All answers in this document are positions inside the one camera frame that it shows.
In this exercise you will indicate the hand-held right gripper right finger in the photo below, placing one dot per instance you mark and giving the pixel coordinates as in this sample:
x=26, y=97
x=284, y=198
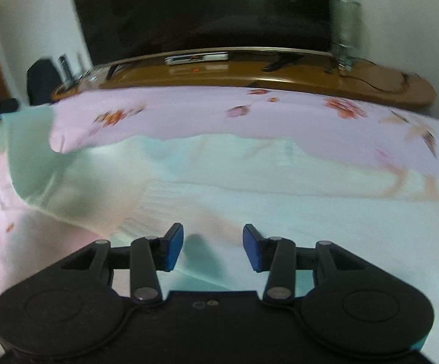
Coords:
x=252, y=248

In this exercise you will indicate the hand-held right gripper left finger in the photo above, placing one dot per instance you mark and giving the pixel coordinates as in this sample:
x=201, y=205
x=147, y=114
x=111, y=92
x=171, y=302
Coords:
x=174, y=246

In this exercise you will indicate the white knit sweater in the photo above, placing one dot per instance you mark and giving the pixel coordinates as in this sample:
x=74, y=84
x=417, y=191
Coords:
x=242, y=197

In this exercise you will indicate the pink floral blanket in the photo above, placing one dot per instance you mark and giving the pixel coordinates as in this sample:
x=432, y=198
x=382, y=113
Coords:
x=242, y=113

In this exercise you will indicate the brown wooden television cabinet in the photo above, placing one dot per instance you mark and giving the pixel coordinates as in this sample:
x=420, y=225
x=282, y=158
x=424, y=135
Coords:
x=242, y=77

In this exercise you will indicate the black television foot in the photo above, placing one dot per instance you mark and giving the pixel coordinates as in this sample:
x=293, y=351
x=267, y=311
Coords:
x=115, y=71
x=282, y=61

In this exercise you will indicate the silver set-top box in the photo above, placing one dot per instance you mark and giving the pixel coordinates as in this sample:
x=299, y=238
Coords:
x=196, y=58

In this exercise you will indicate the dark upright gadget on stand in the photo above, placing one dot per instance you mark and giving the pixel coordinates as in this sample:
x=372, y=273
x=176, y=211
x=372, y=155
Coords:
x=64, y=68

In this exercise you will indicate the dark chair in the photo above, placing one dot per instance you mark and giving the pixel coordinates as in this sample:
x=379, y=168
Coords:
x=43, y=81

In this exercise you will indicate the clear glass table lamp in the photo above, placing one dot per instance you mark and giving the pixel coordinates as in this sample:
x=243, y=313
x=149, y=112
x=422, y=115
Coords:
x=346, y=34

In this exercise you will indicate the black flat television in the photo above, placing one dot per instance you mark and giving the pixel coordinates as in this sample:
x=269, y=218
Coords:
x=200, y=7

